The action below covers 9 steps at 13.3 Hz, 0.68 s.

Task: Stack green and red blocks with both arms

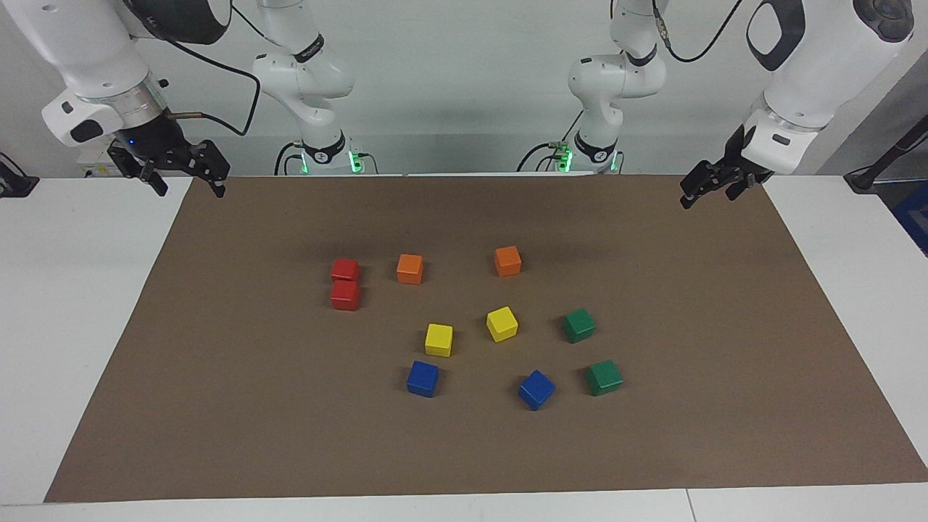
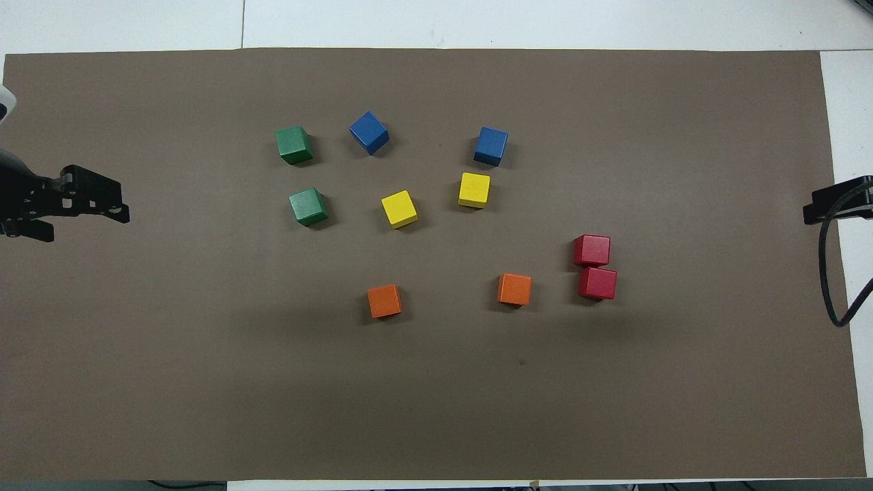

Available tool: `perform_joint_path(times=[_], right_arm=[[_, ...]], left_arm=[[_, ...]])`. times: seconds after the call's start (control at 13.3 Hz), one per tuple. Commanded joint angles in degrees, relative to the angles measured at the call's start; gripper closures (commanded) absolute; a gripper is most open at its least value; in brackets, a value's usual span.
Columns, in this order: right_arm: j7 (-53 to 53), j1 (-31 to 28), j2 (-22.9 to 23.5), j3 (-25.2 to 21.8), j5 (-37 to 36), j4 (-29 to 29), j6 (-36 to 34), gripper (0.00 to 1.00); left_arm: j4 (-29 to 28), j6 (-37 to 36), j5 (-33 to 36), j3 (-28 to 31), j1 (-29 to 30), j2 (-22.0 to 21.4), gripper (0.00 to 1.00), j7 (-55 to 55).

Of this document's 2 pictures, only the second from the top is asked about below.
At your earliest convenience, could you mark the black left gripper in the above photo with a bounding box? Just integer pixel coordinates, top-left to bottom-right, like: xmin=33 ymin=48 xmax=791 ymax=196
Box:
xmin=0 ymin=150 xmax=131 ymax=243

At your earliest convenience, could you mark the red wooden cube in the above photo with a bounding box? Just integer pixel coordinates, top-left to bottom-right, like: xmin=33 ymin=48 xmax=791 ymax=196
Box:
xmin=578 ymin=266 xmax=618 ymax=301
xmin=572 ymin=234 xmax=612 ymax=268

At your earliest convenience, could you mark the green wooden cube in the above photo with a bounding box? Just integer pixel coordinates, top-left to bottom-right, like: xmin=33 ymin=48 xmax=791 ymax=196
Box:
xmin=276 ymin=125 xmax=315 ymax=166
xmin=288 ymin=187 xmax=330 ymax=228

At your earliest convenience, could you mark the orange wooden cube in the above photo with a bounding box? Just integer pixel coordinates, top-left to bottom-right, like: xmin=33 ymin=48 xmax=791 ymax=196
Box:
xmin=366 ymin=284 xmax=403 ymax=320
xmin=497 ymin=273 xmax=533 ymax=307

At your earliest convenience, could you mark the blue wooden cube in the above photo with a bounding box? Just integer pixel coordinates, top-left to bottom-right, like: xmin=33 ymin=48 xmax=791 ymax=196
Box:
xmin=349 ymin=110 xmax=391 ymax=156
xmin=473 ymin=126 xmax=509 ymax=168

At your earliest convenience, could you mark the yellow wooden cube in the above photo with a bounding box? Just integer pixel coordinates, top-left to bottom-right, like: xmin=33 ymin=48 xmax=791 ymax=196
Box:
xmin=458 ymin=172 xmax=492 ymax=210
xmin=380 ymin=190 xmax=419 ymax=230

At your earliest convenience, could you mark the brown table mat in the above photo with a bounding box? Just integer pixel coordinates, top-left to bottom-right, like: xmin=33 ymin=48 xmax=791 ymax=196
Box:
xmin=0 ymin=47 xmax=868 ymax=482

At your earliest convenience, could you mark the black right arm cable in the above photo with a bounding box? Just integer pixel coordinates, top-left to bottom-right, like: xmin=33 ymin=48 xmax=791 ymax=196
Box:
xmin=818 ymin=180 xmax=873 ymax=329

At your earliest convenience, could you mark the black floor cable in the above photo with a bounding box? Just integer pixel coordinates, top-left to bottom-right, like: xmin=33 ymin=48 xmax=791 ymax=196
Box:
xmin=146 ymin=479 xmax=227 ymax=491

